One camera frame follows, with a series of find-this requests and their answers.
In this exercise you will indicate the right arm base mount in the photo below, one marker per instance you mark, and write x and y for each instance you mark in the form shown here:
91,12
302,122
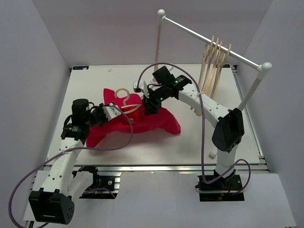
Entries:
218,192

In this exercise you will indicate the red t shirt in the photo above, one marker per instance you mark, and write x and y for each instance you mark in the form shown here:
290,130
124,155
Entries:
141,123

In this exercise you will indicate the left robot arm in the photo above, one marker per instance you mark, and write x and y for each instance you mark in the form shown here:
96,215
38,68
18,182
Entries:
54,202

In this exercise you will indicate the blue label sticker left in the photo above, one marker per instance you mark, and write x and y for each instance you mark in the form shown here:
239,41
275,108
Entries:
80,67

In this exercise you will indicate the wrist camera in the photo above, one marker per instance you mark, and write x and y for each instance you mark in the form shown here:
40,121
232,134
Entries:
140,87
111,111

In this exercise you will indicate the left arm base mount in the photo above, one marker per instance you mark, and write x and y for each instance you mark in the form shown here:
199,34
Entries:
102,187

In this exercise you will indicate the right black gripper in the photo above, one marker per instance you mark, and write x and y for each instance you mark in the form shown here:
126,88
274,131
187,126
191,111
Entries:
148,103

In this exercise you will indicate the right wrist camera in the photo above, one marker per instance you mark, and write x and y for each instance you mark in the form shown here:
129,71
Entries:
140,87

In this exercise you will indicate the white clothes rack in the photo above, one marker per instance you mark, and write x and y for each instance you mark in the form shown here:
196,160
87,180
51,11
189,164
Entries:
228,90

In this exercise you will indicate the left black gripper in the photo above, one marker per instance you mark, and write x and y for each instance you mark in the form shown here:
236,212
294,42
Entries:
99,108

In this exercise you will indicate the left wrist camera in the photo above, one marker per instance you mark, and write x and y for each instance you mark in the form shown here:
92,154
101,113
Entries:
111,111

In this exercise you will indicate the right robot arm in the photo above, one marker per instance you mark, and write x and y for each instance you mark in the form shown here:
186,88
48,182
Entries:
228,124

